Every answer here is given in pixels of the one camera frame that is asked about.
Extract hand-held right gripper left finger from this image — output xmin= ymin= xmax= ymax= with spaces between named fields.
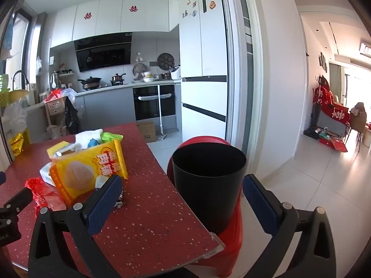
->
xmin=28 ymin=174 xmax=124 ymax=278

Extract beige perforated basket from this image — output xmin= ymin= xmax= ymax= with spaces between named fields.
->
xmin=44 ymin=95 xmax=67 ymax=116

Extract yellow snack packet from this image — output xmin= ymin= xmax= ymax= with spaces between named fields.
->
xmin=49 ymin=138 xmax=129 ymax=206

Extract black built-in oven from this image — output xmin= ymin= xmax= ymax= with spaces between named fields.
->
xmin=133 ymin=85 xmax=176 ymax=121

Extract upright vacuum cleaner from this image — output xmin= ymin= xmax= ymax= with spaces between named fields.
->
xmin=304 ymin=98 xmax=322 ymax=138

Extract white refrigerator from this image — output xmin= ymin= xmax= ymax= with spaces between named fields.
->
xmin=177 ymin=0 xmax=229 ymax=142

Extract black trash bin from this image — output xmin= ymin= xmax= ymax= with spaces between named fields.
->
xmin=172 ymin=143 xmax=247 ymax=234

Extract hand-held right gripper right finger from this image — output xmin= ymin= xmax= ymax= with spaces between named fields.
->
xmin=242 ymin=174 xmax=338 ymax=278

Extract red plastic stool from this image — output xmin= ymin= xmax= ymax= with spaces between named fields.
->
xmin=166 ymin=136 xmax=244 ymax=278

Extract round patterned tray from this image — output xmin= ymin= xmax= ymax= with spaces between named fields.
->
xmin=157 ymin=53 xmax=175 ymax=69

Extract green plastic packet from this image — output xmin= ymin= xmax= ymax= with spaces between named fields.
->
xmin=100 ymin=132 xmax=124 ymax=145

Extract black kitchen faucet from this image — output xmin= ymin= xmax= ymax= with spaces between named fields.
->
xmin=12 ymin=70 xmax=29 ymax=92

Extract clear plastic bag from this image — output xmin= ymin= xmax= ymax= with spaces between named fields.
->
xmin=1 ymin=100 xmax=28 ymax=132

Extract white upper cabinets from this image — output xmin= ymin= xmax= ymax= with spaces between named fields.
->
xmin=51 ymin=0 xmax=180 ymax=48

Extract black plastic bag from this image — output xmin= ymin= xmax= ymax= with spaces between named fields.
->
xmin=64 ymin=97 xmax=82 ymax=135

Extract white stick mop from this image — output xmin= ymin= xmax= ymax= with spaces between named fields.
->
xmin=138 ymin=84 xmax=172 ymax=139

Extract white plastic bag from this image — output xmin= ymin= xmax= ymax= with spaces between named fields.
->
xmin=75 ymin=129 xmax=103 ymax=151

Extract red foil wrapper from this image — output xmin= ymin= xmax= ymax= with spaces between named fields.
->
xmin=25 ymin=177 xmax=67 ymax=218

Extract chair with brown coat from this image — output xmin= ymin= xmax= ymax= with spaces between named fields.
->
xmin=349 ymin=102 xmax=368 ymax=151

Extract red gift bag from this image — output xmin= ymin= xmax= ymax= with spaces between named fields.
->
xmin=319 ymin=136 xmax=348 ymax=153

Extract yellow plastic basin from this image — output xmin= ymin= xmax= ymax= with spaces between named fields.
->
xmin=9 ymin=90 xmax=29 ymax=105

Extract cardboard box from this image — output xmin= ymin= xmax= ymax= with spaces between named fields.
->
xmin=137 ymin=121 xmax=157 ymax=143

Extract black range hood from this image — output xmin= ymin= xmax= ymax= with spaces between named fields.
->
xmin=74 ymin=32 xmax=133 ymax=73

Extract black wok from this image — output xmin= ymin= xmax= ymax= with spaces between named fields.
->
xmin=77 ymin=77 xmax=102 ymax=90

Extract gold foil bag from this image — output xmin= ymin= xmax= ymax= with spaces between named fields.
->
xmin=9 ymin=130 xmax=31 ymax=157

